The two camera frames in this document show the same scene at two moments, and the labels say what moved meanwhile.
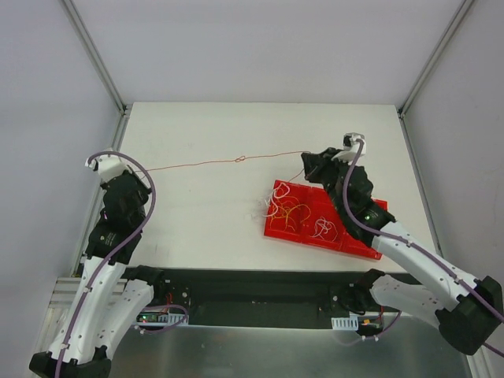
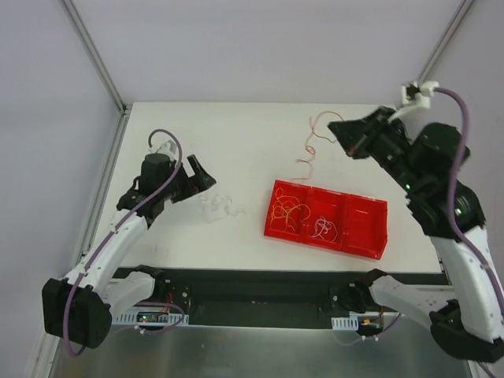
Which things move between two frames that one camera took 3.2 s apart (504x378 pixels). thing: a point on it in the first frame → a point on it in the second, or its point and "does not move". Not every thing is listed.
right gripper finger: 311,172 → 353,146
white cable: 278,198 → 216,207
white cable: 322,226 does not move
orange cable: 237,159 → 313,126
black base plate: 253,297 does not move
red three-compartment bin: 304,213 does not move
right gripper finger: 316,159 → 364,125
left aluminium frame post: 94,54 does not move
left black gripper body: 128,183 → 188,183
